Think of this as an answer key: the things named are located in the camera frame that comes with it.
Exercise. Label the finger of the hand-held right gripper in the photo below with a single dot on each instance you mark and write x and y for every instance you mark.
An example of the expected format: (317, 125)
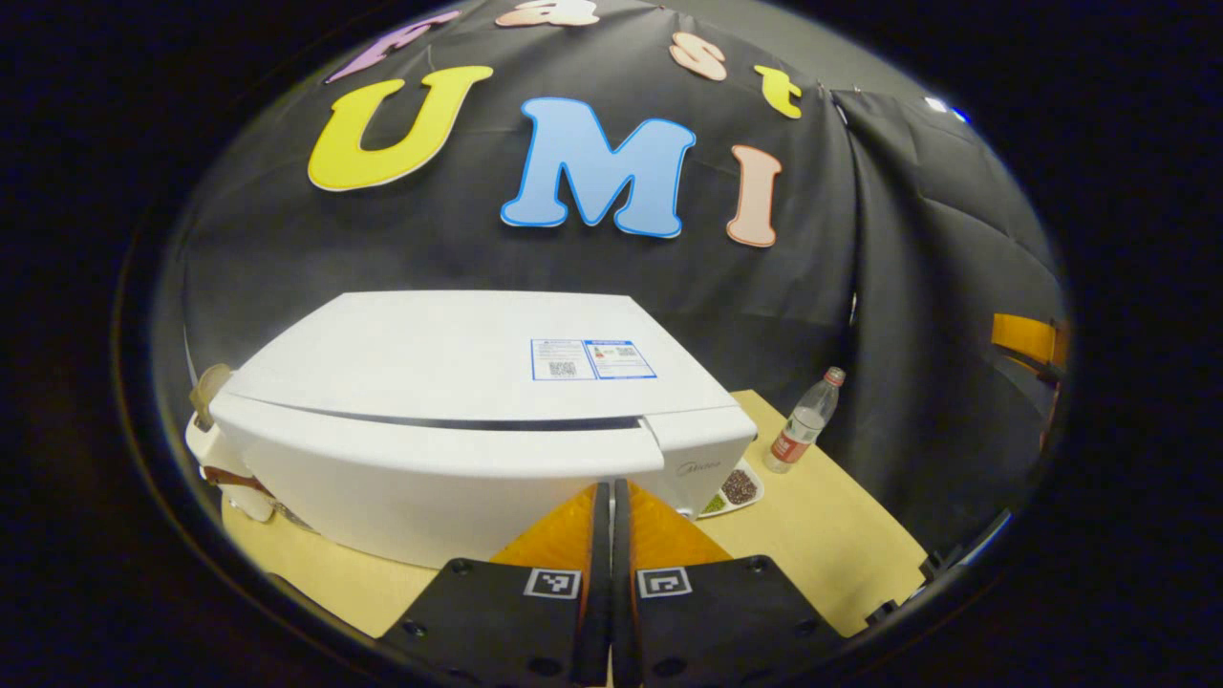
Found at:
(1027, 334)

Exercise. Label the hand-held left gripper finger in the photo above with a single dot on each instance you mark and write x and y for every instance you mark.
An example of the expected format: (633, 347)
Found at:
(621, 592)
(600, 592)

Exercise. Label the white microwave oven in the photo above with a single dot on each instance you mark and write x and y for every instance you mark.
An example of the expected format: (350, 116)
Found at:
(430, 363)

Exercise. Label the black quilted side panel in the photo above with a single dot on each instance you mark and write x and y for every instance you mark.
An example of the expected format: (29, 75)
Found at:
(955, 258)

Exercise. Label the divided plate of beans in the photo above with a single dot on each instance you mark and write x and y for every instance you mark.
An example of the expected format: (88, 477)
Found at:
(738, 487)

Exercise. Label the clear plastic water bottle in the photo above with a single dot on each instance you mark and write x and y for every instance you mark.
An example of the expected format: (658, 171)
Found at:
(801, 428)

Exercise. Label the white toaster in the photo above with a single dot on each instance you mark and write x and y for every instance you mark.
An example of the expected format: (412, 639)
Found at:
(225, 459)

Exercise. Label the brown toast slice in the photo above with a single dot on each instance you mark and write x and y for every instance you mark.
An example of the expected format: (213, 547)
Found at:
(208, 392)

